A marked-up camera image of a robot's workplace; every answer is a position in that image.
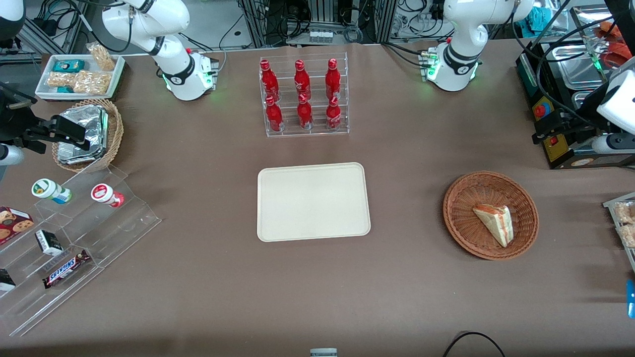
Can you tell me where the triangle sandwich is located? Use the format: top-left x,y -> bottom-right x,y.
472,204 -> 514,248

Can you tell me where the grey snack tray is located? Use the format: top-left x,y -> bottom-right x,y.
602,192 -> 635,274

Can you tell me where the white rectangular snack tray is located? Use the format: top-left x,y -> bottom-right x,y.
35,53 -> 127,102

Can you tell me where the small tan wicker basket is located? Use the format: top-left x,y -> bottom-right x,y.
52,98 -> 125,174

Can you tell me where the large brown wicker basket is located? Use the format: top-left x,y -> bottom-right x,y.
443,171 -> 540,261

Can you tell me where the cream plastic serving tray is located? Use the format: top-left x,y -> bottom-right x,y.
256,162 -> 372,243

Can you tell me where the green lid yogurt cup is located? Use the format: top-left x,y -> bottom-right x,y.
31,178 -> 73,205

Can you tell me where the large steel warmer pan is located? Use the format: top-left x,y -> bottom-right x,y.
572,91 -> 603,116

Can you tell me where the foil wrapped packet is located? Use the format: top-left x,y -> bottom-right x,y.
57,144 -> 108,165
59,105 -> 109,152

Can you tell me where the red cookie box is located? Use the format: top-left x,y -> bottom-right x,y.
0,206 -> 35,246

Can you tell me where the orange fried food piece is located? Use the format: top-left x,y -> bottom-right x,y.
602,42 -> 635,70
597,21 -> 622,42

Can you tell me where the small rice cracker bag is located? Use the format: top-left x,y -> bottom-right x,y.
46,71 -> 75,90

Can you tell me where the small steel warmer pan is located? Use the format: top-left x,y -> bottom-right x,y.
551,45 -> 605,91

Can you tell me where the small black white box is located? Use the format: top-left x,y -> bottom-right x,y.
34,229 -> 64,257

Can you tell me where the red lid yogurt cup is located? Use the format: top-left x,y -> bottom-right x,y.
90,183 -> 126,209

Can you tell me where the large teal snack box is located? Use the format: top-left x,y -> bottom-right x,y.
53,59 -> 86,74

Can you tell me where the large rice cracker bag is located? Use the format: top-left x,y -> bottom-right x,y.
73,70 -> 113,96

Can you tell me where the black food warmer cabinet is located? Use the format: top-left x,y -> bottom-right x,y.
515,5 -> 635,171

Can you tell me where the Snickers chocolate bar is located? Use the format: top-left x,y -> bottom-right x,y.
42,249 -> 92,290

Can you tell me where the clear acrylic stepped display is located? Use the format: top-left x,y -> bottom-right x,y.
0,165 -> 163,338

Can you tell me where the clear bag of peanuts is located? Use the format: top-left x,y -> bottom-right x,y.
86,42 -> 117,72

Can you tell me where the red cola bottle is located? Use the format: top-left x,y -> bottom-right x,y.
325,58 -> 342,98
325,95 -> 343,131
294,59 -> 313,98
265,95 -> 285,133
260,59 -> 280,98
296,93 -> 315,131

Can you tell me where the clear acrylic bottle rack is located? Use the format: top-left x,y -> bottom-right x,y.
259,52 -> 350,138

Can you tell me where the black right camera bracket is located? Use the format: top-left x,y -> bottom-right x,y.
22,121 -> 57,150

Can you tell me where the black camera bracket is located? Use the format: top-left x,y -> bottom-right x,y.
563,110 -> 599,141
22,121 -> 57,150

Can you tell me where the black left camera bracket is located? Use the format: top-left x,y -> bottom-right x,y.
563,110 -> 599,141

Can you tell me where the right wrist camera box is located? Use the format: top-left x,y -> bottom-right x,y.
52,115 -> 92,151

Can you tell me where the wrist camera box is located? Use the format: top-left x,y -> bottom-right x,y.
52,115 -> 92,151
532,118 -> 566,146

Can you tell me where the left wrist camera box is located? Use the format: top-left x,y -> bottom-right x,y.
532,118 -> 566,146

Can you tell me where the black curved cable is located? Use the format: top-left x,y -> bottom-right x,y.
443,331 -> 506,357

